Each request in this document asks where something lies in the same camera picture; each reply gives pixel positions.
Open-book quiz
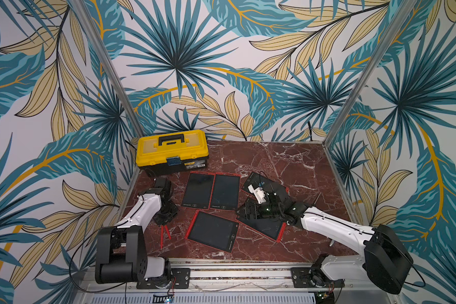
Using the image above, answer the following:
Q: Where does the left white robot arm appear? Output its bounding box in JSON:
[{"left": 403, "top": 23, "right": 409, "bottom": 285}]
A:
[{"left": 95, "top": 177, "right": 179, "bottom": 289}]

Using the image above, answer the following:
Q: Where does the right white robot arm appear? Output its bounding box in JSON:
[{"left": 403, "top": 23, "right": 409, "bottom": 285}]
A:
[{"left": 236, "top": 199, "right": 414, "bottom": 295}]

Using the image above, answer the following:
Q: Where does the back right writing tablet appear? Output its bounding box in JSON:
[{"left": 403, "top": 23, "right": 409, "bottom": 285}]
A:
[{"left": 241, "top": 172, "right": 288, "bottom": 198}]

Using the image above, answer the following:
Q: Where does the writing tablet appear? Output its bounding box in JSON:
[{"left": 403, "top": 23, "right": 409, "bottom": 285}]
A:
[
  {"left": 188, "top": 211, "right": 239, "bottom": 253},
  {"left": 210, "top": 174, "right": 240, "bottom": 210},
  {"left": 241, "top": 172, "right": 288, "bottom": 198},
  {"left": 181, "top": 172, "right": 215, "bottom": 210},
  {"left": 236, "top": 216, "right": 282, "bottom": 242}
]

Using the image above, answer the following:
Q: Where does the middle right writing tablet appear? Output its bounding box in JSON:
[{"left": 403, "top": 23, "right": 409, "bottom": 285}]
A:
[{"left": 236, "top": 216, "right": 282, "bottom": 242}]

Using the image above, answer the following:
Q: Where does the front left writing tablet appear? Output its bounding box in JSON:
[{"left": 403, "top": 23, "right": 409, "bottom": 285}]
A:
[{"left": 188, "top": 211, "right": 239, "bottom": 253}]

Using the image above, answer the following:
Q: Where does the back left writing tablet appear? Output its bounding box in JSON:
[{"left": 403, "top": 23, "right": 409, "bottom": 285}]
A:
[{"left": 210, "top": 174, "right": 240, "bottom": 210}]

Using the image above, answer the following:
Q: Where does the yellow black toolbox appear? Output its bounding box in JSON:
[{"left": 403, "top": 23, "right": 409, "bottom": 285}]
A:
[{"left": 136, "top": 130, "right": 209, "bottom": 177}]

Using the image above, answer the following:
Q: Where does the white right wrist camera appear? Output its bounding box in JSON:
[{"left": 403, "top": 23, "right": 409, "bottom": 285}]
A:
[{"left": 248, "top": 184, "right": 267, "bottom": 204}]

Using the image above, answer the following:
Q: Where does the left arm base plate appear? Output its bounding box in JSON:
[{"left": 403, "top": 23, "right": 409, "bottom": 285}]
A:
[{"left": 136, "top": 268, "right": 191, "bottom": 291}]

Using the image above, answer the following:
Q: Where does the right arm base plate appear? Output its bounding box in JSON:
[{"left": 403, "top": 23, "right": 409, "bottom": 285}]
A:
[{"left": 290, "top": 267, "right": 345, "bottom": 288}]

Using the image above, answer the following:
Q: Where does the aluminium front rail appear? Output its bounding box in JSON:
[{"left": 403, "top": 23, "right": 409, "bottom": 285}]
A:
[{"left": 73, "top": 258, "right": 401, "bottom": 303}]

